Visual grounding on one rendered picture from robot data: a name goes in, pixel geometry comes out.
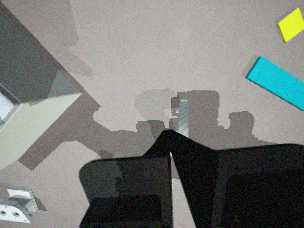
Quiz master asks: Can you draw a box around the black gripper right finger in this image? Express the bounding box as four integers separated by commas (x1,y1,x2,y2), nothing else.
168,129,304,228

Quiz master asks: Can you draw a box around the yellow flat plate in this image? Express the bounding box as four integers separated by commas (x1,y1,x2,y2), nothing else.
276,8,304,43

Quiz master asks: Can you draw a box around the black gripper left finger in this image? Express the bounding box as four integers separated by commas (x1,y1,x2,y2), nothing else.
78,130,173,228

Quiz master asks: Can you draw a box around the cyan flat bar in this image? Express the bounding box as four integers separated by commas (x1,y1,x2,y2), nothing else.
245,57,304,111

